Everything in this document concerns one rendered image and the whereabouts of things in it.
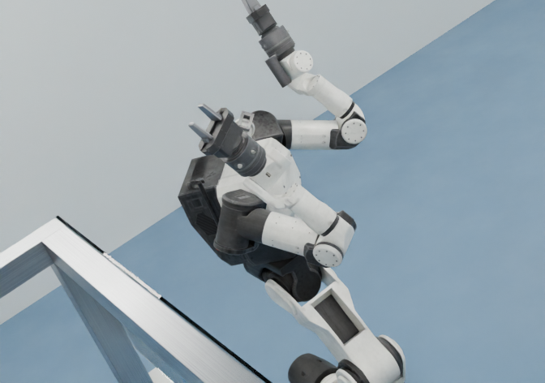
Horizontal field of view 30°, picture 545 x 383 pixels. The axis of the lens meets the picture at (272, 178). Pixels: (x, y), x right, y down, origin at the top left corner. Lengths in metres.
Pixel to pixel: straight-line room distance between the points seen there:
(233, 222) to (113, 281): 0.86
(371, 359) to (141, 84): 2.59
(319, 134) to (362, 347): 0.64
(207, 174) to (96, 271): 1.03
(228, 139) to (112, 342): 0.55
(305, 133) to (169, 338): 1.50
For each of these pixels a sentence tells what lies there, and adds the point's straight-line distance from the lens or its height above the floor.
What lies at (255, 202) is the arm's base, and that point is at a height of 1.24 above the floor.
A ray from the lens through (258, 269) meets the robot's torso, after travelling 3.11.
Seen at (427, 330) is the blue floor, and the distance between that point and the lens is 4.00.
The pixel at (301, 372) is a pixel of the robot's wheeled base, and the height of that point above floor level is 0.35.
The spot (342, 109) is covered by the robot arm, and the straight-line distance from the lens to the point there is 3.06.
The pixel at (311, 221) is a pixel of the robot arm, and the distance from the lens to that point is 2.55.
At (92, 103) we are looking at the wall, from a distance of 5.11.
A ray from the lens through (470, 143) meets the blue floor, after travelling 5.03.
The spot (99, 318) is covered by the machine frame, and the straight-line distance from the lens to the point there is 2.23.
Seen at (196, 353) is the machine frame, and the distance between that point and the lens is 1.59.
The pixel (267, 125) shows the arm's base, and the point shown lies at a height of 1.24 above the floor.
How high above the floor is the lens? 2.55
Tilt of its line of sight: 29 degrees down
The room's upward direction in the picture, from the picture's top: 23 degrees counter-clockwise
